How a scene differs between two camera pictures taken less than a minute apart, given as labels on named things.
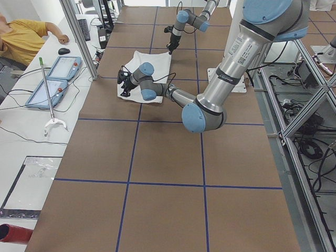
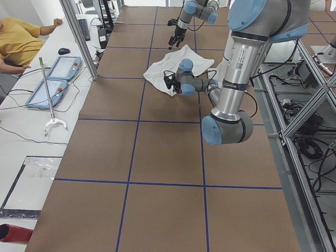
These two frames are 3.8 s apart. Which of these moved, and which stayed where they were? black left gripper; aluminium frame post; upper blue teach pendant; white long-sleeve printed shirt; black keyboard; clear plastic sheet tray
Moved: black left gripper; white long-sleeve printed shirt
Stayed: aluminium frame post; clear plastic sheet tray; upper blue teach pendant; black keyboard
